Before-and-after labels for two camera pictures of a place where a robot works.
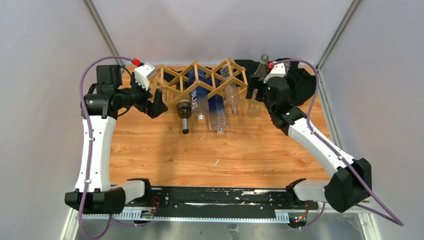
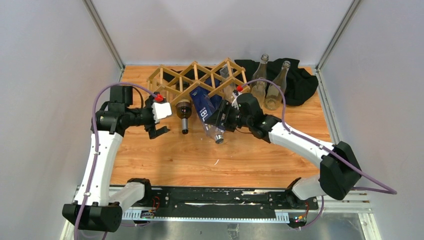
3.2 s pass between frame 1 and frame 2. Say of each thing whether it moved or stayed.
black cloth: stayed
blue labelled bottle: moved
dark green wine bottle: stayed
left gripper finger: moved
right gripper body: moved
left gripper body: moved
